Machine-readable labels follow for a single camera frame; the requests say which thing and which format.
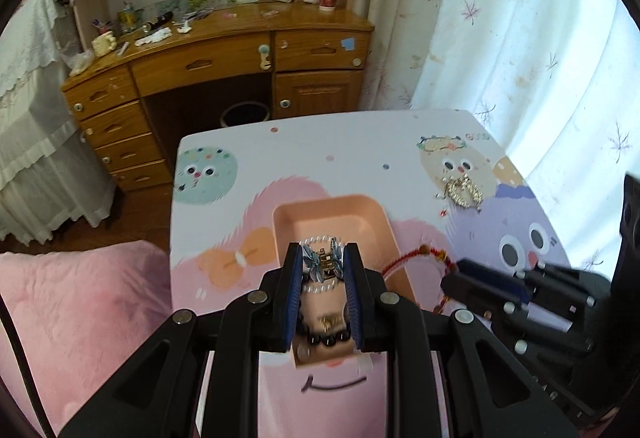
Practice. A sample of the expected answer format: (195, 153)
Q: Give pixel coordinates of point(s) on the black trash bin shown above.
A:
(243, 114)

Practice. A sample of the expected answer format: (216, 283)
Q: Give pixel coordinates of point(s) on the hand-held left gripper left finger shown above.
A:
(292, 298)

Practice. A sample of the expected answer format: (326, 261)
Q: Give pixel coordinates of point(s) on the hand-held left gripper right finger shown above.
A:
(352, 298)

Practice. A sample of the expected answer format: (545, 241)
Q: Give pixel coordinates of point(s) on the peach plastic tray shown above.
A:
(330, 218)

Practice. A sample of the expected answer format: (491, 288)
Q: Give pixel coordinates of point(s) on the pale hanging drawer charm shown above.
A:
(265, 58)

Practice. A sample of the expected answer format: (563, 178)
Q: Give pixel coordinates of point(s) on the cartoon monster tablecloth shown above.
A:
(325, 158)

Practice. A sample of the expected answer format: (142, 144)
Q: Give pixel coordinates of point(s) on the clear plastic bag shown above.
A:
(80, 63)

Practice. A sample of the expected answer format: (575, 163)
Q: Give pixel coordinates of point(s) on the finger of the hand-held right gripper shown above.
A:
(492, 277)
(465, 293)

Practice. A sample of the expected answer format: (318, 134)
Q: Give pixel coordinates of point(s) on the beige curtain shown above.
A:
(395, 18)

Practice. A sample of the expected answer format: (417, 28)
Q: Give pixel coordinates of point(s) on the white crumpled tube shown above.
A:
(154, 38)

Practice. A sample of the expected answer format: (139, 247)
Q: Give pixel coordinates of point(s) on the black flashlight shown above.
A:
(158, 20)

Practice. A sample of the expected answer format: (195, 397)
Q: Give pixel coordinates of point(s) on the blue butterfly hair clip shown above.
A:
(312, 263)

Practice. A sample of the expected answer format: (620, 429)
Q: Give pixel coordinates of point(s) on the white lace cover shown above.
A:
(30, 118)

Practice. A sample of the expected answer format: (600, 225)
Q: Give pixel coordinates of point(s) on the green glass jar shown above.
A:
(127, 18)

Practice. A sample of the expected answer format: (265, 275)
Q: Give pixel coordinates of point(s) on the white floral curtain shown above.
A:
(525, 43)

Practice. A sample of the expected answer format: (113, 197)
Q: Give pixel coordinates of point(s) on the wooden desk with drawers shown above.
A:
(200, 63)

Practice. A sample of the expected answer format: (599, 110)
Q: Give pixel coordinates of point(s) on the cream mug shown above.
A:
(103, 43)

